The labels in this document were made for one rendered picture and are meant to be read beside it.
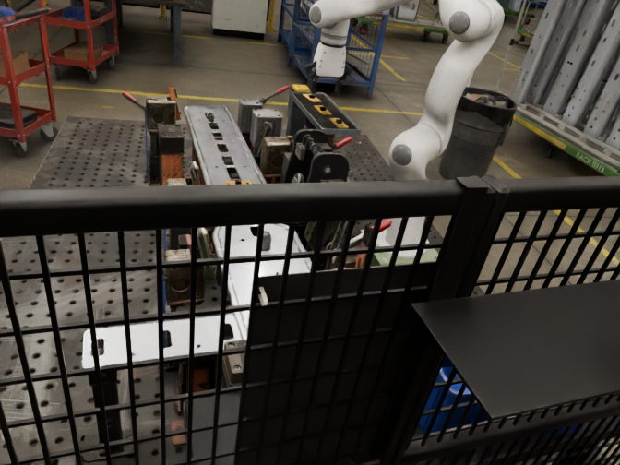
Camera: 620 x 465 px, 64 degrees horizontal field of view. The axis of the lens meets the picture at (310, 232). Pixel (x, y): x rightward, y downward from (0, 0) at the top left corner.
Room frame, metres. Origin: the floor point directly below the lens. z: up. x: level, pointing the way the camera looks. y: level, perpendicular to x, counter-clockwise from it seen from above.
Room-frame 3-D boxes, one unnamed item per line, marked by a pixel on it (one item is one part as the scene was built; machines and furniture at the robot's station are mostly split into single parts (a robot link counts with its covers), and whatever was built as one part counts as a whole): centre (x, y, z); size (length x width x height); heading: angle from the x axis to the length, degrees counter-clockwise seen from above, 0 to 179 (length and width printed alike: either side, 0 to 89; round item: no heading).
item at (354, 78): (6.37, 0.11, 0.47); 1.20 x 0.80 x 0.95; 19
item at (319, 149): (1.34, 0.02, 0.94); 0.18 x 0.13 x 0.49; 23
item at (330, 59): (1.70, 0.03, 1.34); 0.10 x 0.07 x 0.11; 116
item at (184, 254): (0.90, 0.27, 0.87); 0.12 x 0.09 x 0.35; 113
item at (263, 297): (0.38, -0.07, 1.30); 0.23 x 0.02 x 0.31; 113
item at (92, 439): (0.63, 0.35, 0.84); 0.11 x 0.06 x 0.29; 113
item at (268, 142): (1.56, 0.16, 0.89); 0.13 x 0.11 x 0.38; 113
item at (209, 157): (1.37, 0.26, 1.00); 1.38 x 0.22 x 0.02; 23
